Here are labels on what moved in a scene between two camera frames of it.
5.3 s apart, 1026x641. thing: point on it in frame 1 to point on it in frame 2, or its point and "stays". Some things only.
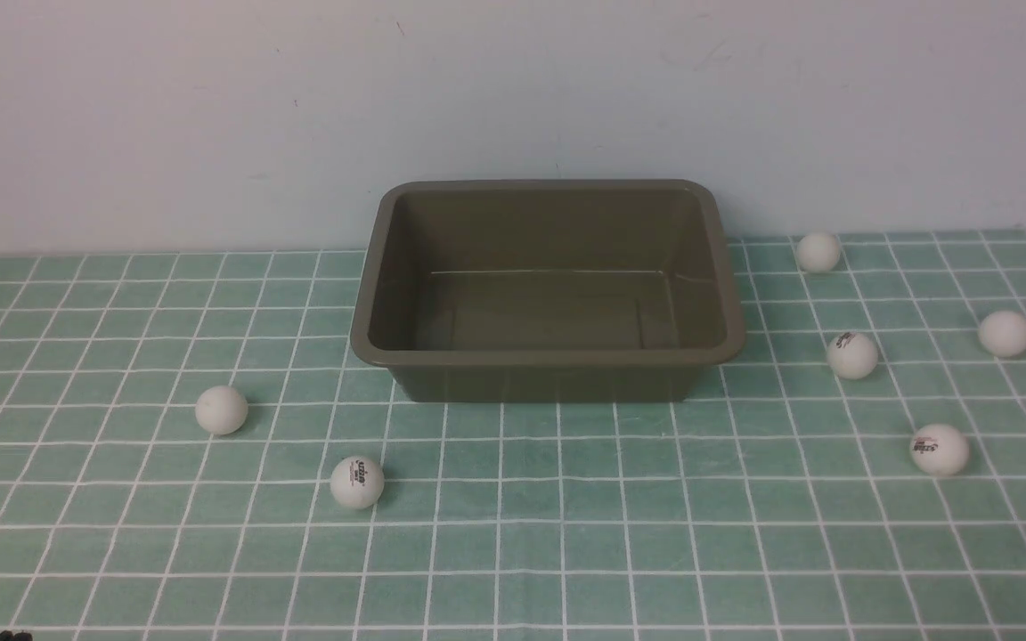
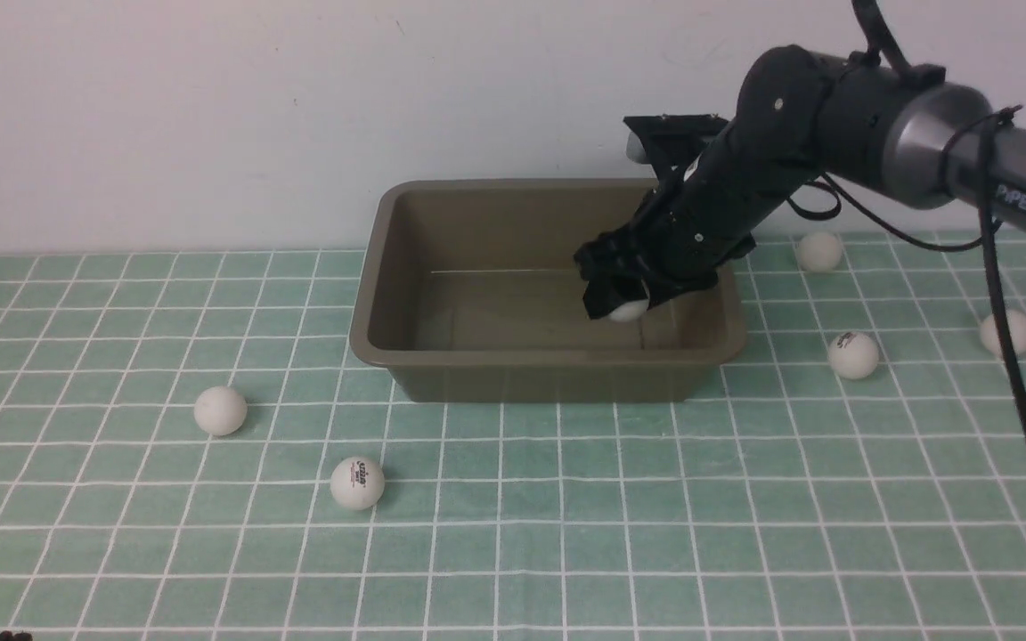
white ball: x=818 y=253 stays
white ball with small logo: x=852 y=355 stays
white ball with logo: x=356 y=482 stays
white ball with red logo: x=940 y=450 to x=630 y=311
